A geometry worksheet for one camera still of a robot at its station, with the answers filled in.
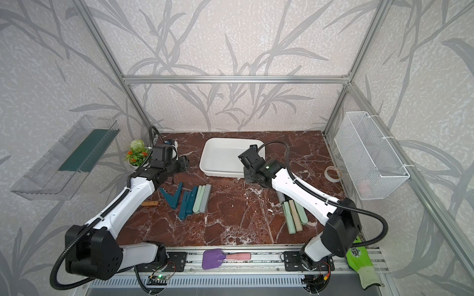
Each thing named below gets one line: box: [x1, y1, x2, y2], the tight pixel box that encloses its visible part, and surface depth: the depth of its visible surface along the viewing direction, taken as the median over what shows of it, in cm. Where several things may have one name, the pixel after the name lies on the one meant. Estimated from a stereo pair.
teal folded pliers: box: [185, 186, 199, 215], surface depth 91 cm
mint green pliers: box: [282, 201, 297, 235], surface depth 84 cm
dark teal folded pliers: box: [178, 190, 192, 221], surface depth 90 cm
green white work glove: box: [345, 235, 381, 290], surface depth 72 cm
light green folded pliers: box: [192, 185, 206, 214], surface depth 91 cm
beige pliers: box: [288, 199, 304, 232], surface depth 84 cm
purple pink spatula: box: [201, 249, 252, 271], surface depth 75 cm
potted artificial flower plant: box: [124, 139, 153, 168], surface depth 92 cm
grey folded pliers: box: [199, 183, 212, 214], surface depth 91 cm
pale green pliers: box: [293, 199, 309, 226], surface depth 86 cm
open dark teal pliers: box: [159, 182, 183, 210], surface depth 93 cm
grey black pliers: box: [277, 190, 286, 206], surface depth 91 cm
